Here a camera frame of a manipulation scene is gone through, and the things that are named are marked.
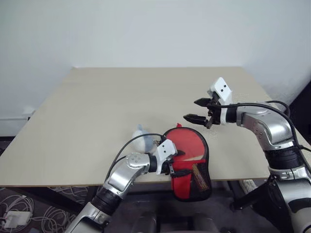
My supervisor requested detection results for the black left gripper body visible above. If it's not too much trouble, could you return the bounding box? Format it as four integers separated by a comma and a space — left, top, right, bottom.
162, 155, 176, 176

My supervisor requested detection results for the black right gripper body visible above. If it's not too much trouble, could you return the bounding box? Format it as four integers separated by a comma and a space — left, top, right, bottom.
206, 93, 222, 129

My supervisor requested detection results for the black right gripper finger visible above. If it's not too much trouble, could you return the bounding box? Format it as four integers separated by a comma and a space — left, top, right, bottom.
183, 113, 209, 126
193, 98, 211, 107

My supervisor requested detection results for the red paddle case black mesh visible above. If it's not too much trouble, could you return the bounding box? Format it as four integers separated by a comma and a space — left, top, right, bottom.
163, 122, 212, 202

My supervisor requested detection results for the white and blue plush toy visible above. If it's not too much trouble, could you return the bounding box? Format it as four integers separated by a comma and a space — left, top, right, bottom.
131, 124, 158, 154

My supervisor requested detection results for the white long power strip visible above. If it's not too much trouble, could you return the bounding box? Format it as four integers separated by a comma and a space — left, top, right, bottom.
239, 179, 256, 195

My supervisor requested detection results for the dark cabinet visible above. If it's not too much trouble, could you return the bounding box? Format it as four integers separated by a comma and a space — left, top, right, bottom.
290, 83, 311, 146

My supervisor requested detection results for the white floor power strip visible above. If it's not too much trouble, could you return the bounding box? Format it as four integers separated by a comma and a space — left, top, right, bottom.
1, 211, 34, 229

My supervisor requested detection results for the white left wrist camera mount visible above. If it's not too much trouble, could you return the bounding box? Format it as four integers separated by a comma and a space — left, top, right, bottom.
154, 138, 178, 175

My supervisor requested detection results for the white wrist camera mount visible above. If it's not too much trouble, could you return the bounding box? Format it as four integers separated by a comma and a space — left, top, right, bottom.
154, 138, 178, 175
207, 77, 233, 126

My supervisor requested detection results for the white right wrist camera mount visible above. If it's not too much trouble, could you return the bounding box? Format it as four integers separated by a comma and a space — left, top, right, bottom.
207, 77, 233, 126

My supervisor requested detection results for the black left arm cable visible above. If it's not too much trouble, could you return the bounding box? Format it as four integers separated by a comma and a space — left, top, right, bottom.
105, 133, 168, 180

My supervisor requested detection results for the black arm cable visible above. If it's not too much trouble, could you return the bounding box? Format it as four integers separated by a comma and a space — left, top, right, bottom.
213, 100, 311, 175
105, 133, 168, 180

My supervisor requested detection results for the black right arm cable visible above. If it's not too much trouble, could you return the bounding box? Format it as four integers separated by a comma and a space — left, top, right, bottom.
213, 100, 311, 175

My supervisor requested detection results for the white floor cable tangle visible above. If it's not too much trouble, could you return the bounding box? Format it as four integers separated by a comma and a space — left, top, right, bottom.
0, 186, 90, 233

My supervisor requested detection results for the white wall socket box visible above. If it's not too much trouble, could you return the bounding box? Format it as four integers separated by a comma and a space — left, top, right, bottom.
23, 104, 36, 119

